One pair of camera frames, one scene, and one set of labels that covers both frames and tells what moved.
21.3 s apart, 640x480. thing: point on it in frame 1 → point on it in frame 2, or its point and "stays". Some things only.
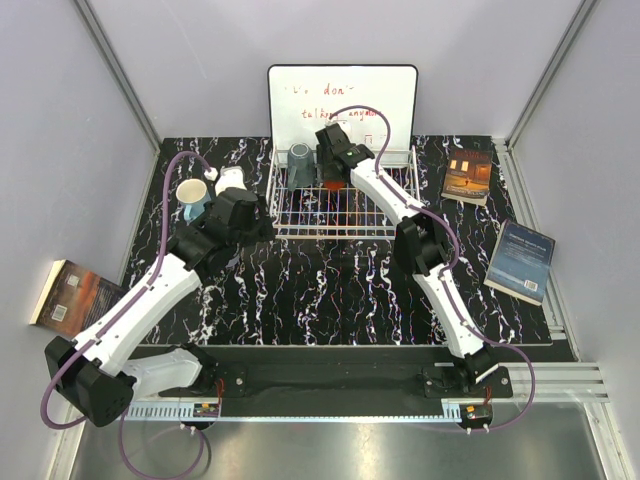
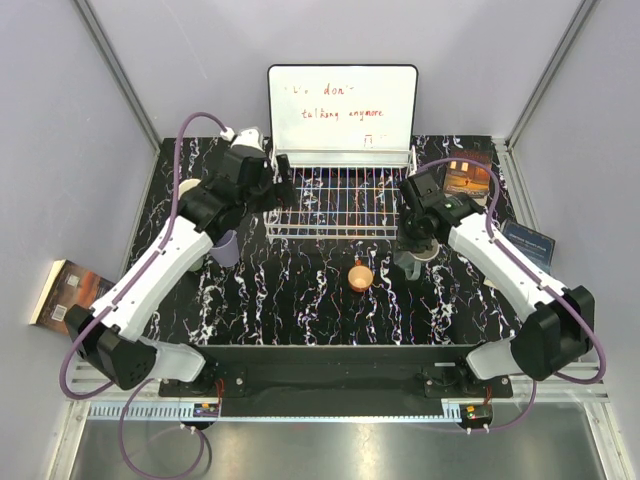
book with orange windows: x=467 y=175 stays
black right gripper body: x=322 y=169 → x=410 y=235
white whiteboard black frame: x=303 y=97 stays
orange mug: x=334 y=185 → x=360 y=277
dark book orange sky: x=74 y=299 stays
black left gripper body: x=259 y=231 → x=263 y=195
